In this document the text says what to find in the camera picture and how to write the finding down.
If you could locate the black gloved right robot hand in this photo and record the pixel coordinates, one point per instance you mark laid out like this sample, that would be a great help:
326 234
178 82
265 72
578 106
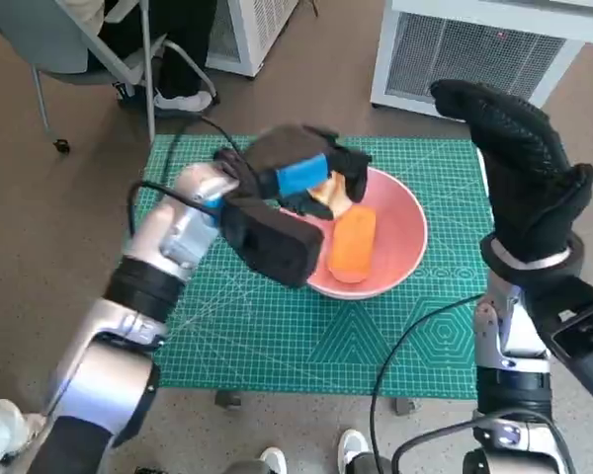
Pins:
529 187

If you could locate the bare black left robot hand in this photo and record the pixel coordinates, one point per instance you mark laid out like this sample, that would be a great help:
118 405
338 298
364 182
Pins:
291 153

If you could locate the round toy bread bun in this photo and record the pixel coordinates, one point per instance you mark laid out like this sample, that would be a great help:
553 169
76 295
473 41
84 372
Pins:
336 197

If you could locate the long orange toy bread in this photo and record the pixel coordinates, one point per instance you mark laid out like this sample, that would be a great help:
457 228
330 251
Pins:
353 242

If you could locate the pink bowl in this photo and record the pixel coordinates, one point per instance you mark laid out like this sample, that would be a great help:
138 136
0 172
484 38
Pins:
400 217

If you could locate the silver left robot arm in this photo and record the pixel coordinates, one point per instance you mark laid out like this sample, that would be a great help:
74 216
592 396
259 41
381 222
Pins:
188 222

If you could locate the small white mesh appliance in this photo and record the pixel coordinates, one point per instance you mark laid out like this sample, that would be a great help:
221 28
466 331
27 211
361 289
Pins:
272 24

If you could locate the large white mesh appliance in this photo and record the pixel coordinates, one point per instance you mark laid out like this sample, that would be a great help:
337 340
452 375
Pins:
474 49

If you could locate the seated person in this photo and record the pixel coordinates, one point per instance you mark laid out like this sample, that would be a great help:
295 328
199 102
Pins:
183 49

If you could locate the green cutting mat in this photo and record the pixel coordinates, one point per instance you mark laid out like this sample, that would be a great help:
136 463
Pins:
277 336

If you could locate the grey table leg foot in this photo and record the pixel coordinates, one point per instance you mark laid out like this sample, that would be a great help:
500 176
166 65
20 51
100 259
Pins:
405 406
227 398

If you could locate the grey office chair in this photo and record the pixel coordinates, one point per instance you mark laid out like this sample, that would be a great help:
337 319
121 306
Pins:
39 34

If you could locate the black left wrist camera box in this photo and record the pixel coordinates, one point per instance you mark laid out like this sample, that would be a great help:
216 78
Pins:
277 247

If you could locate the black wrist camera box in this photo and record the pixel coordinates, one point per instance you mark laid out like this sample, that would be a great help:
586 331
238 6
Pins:
583 340
277 247

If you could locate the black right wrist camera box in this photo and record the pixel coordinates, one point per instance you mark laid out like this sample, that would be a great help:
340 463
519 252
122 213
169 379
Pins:
583 340

